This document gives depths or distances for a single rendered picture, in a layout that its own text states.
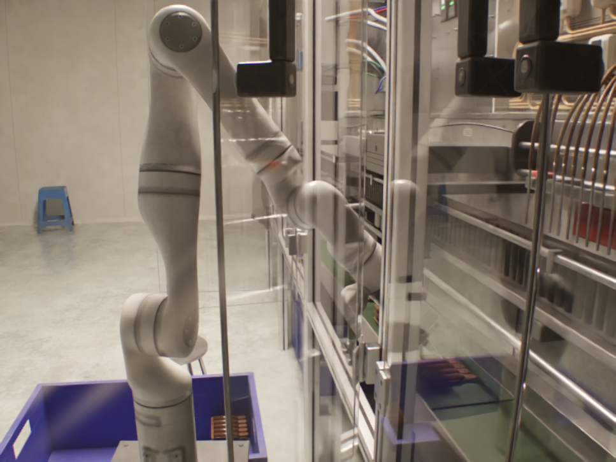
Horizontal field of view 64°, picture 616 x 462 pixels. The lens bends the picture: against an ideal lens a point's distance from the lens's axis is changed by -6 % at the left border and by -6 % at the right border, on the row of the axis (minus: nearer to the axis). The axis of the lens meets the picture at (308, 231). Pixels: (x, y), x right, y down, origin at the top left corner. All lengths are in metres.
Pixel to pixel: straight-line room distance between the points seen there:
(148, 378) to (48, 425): 0.87
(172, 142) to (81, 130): 5.44
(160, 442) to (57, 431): 0.84
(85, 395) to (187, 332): 0.85
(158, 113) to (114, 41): 5.36
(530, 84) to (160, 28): 0.58
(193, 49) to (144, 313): 0.38
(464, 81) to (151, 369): 0.63
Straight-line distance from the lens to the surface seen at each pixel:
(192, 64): 0.77
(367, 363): 0.80
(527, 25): 0.31
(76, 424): 1.64
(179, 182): 0.75
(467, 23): 0.37
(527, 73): 0.30
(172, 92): 0.83
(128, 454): 1.04
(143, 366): 0.83
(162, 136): 0.78
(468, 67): 0.36
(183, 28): 0.78
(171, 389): 0.81
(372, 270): 0.82
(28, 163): 6.41
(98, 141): 6.16
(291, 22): 0.41
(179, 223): 0.75
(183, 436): 0.86
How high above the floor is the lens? 1.14
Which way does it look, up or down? 12 degrees down
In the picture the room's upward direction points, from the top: straight up
